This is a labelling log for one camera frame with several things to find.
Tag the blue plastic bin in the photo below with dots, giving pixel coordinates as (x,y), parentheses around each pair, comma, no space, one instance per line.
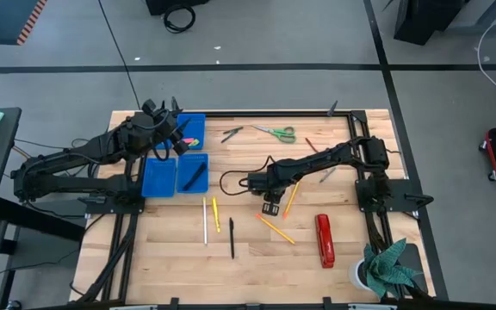
(157,178)
(202,185)
(158,146)
(196,125)

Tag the thick black marker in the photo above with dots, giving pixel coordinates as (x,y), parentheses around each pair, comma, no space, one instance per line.
(194,176)

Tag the slim black pen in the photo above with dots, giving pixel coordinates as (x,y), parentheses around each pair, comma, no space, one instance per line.
(232,239)

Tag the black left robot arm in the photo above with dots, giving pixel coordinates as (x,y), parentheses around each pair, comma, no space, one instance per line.
(80,153)

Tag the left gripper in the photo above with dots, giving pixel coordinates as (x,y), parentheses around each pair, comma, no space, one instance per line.
(151,131)

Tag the grey metal furniture base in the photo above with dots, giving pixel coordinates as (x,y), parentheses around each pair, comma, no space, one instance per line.
(480,26)

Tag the gray crayon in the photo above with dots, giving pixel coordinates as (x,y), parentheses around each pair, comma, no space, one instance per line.
(327,175)

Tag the pink eraser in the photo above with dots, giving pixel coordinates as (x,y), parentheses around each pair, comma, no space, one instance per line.
(187,140)

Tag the lime green eraser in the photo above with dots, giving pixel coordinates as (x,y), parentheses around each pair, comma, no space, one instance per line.
(195,143)

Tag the white plant pot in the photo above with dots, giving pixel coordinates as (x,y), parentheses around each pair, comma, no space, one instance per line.
(355,275)

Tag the metal frame post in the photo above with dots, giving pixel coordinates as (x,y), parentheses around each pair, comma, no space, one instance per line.
(175,105)
(174,303)
(327,303)
(332,109)

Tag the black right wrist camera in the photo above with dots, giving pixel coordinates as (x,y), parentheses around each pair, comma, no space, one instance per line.
(253,183)

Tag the yellow highlighter pen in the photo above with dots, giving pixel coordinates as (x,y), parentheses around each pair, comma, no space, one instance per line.
(216,215)

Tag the red stapler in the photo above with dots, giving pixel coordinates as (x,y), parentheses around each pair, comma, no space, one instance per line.
(324,241)

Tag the yellow pencil orange eraser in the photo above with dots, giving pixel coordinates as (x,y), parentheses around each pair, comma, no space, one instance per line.
(276,229)
(292,199)

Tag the white pencil yellow eraser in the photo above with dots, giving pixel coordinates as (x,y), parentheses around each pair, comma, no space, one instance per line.
(205,221)

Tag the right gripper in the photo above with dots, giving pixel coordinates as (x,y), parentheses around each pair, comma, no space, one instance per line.
(274,181)

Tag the black table frame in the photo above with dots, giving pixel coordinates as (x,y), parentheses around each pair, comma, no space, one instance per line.
(274,114)

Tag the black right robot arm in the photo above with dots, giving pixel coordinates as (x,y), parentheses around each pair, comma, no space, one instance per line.
(330,157)

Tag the black equipment case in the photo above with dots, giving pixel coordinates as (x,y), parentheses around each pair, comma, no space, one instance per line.
(424,19)

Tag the black mat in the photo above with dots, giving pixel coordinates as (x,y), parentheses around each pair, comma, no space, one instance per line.
(416,258)

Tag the black floor box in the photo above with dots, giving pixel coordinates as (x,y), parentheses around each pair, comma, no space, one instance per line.
(175,4)

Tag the green paper plant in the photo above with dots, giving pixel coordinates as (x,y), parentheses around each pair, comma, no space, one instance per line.
(386,271)

